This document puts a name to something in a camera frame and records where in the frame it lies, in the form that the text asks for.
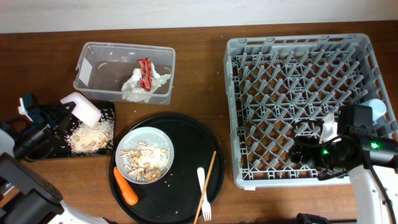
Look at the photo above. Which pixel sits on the white plastic fork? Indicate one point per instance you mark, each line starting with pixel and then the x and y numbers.
pixel 205 207

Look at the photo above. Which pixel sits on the round black serving tray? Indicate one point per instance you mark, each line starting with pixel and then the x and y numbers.
pixel 175 197

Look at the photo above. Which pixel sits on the grey round plate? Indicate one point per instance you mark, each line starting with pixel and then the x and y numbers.
pixel 144 155

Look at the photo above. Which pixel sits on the grey plastic dishwasher rack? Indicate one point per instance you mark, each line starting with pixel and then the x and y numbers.
pixel 272 82

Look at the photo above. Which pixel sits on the rice and mushroom leftovers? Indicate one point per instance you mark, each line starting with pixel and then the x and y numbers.
pixel 87 140

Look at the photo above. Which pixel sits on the white plastic cup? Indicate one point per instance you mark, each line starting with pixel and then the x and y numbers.
pixel 329 128

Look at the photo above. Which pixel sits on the pink bowl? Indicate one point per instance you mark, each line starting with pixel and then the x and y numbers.
pixel 84 110

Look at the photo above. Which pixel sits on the red snack wrapper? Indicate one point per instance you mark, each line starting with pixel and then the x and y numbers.
pixel 146 73

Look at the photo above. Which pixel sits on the clear plastic waste bin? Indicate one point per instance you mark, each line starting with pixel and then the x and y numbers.
pixel 104 67

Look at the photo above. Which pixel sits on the wooden chopstick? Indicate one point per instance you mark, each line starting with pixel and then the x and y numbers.
pixel 207 175

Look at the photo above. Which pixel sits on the black rectangular tray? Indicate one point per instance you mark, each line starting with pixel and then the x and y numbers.
pixel 64 149

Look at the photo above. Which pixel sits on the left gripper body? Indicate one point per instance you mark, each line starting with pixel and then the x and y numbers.
pixel 36 134

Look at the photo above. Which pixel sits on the orange carrot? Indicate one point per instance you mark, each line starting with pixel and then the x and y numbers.
pixel 129 195

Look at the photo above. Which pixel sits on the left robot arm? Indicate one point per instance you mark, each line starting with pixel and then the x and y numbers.
pixel 37 200

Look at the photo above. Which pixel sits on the large white napkin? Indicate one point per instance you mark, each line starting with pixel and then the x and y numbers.
pixel 132 87

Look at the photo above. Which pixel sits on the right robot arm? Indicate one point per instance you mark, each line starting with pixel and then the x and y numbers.
pixel 350 146

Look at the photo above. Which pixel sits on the light blue cup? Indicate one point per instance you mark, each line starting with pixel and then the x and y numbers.
pixel 378 107

